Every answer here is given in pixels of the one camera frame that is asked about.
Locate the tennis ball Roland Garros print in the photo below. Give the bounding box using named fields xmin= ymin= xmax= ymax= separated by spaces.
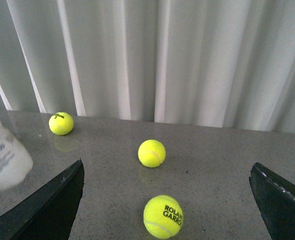
xmin=143 ymin=195 xmax=184 ymax=240

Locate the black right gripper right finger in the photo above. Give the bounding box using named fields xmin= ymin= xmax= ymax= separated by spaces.
xmin=249 ymin=162 xmax=295 ymax=240

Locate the plain tennis ball right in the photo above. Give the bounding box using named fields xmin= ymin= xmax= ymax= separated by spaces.
xmin=137 ymin=139 xmax=166 ymax=168

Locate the white pleated curtain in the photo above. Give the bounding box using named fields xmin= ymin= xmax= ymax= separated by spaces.
xmin=0 ymin=0 xmax=295 ymax=133

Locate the tennis ball Wilson 3 print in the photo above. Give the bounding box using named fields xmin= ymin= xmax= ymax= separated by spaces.
xmin=48 ymin=112 xmax=74 ymax=136

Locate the white blue tennis ball can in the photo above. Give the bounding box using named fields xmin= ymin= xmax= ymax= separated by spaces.
xmin=0 ymin=121 xmax=33 ymax=191

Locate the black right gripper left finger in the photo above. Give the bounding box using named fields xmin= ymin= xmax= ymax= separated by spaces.
xmin=0 ymin=160 xmax=85 ymax=240

